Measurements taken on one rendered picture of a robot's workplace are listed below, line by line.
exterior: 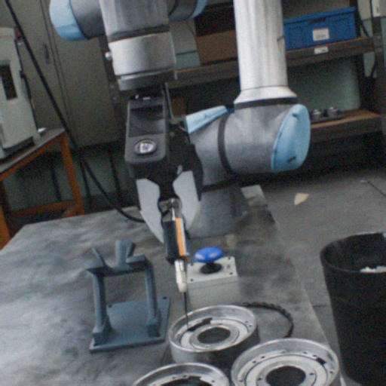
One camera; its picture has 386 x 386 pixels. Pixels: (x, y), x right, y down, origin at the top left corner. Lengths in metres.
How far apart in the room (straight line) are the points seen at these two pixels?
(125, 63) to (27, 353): 0.41
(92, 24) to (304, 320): 0.49
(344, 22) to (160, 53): 3.54
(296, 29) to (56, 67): 1.79
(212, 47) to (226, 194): 2.97
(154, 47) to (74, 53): 3.74
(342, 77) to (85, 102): 2.03
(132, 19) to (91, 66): 3.71
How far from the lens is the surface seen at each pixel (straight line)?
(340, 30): 4.16
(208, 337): 0.69
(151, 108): 0.66
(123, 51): 0.67
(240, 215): 1.10
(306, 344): 0.61
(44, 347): 0.81
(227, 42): 4.00
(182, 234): 0.69
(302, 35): 4.10
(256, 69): 1.02
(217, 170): 1.06
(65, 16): 0.84
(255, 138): 1.00
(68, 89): 4.42
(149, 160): 0.59
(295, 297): 0.80
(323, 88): 4.65
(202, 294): 0.79
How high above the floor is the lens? 1.15
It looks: 15 degrees down
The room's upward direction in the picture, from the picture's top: 11 degrees counter-clockwise
